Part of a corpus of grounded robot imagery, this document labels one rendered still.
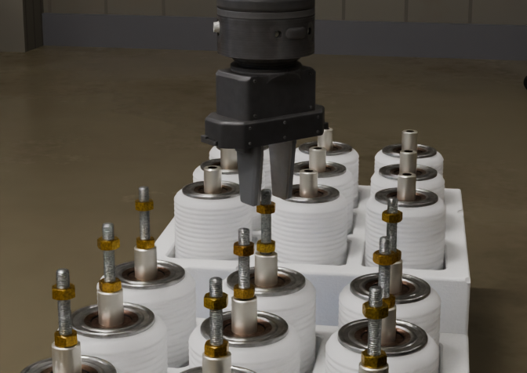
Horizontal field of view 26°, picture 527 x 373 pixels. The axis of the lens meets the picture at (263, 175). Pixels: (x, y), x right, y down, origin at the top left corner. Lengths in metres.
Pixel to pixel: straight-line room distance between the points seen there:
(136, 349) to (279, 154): 0.23
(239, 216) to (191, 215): 0.06
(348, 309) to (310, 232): 0.30
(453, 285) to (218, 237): 0.28
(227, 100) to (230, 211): 0.36
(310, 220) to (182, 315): 0.30
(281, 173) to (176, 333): 0.18
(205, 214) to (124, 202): 0.91
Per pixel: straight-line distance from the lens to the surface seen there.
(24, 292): 1.81
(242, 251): 0.95
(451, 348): 1.14
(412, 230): 1.34
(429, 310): 1.06
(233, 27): 1.00
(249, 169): 1.04
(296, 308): 1.07
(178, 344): 1.11
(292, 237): 1.36
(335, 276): 1.34
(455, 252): 1.42
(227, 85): 1.02
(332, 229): 1.36
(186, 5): 4.19
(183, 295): 1.09
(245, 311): 0.97
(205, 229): 1.37
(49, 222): 2.16
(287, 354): 0.96
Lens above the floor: 0.63
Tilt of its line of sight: 15 degrees down
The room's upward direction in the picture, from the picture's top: straight up
